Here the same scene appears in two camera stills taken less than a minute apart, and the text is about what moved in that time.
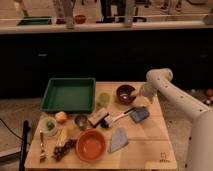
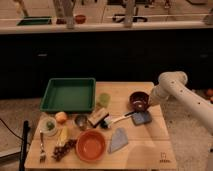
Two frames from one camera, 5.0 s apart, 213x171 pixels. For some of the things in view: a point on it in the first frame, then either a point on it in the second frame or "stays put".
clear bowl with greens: x=48 y=126 stays put
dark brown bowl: x=123 y=94 -> x=139 y=101
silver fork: x=42 y=152 stays put
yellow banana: x=61 y=137 stays put
